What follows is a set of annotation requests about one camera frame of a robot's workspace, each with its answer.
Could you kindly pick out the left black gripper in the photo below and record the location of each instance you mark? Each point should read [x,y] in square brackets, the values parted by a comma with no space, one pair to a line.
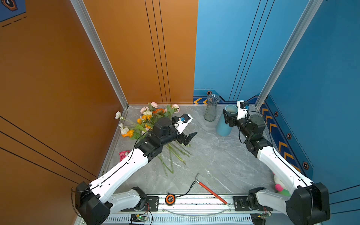
[182,139]

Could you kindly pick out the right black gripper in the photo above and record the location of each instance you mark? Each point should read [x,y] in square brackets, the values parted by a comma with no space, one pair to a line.
[233,118]

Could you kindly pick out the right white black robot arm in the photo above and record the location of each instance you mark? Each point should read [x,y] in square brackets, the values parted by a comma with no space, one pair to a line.
[297,184]

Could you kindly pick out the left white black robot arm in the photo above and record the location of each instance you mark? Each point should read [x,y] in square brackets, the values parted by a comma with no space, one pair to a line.
[97,200]

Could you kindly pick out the clear ribbed glass vase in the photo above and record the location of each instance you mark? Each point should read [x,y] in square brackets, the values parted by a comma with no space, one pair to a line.
[211,109]

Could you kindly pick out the pile of artificial flowers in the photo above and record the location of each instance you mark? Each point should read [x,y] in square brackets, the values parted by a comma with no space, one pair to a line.
[149,116]

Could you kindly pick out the orange black tape measure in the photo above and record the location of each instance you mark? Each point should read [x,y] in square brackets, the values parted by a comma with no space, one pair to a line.
[170,199]

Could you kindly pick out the pink candy wrapper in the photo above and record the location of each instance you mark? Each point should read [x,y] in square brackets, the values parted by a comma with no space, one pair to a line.
[123,155]

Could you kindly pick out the panda plush toy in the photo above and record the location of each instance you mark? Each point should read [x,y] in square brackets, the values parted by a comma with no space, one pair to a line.
[280,187]

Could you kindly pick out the green circuit board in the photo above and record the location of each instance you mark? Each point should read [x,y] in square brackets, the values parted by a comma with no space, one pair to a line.
[138,219]

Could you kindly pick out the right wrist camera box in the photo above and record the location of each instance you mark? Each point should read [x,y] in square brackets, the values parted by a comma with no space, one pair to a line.
[243,107]

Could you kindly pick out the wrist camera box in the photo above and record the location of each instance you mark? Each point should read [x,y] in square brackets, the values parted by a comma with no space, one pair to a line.
[243,107]
[181,122]

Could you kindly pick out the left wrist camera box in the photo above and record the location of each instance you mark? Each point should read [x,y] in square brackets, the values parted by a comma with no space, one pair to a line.
[181,122]

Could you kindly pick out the red handled hammer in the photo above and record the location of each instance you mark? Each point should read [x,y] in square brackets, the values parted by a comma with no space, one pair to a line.
[210,191]

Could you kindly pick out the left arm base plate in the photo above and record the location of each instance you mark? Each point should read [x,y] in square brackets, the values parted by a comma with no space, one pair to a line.
[151,203]

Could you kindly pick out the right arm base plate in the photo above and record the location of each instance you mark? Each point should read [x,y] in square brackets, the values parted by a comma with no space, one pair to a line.
[241,204]

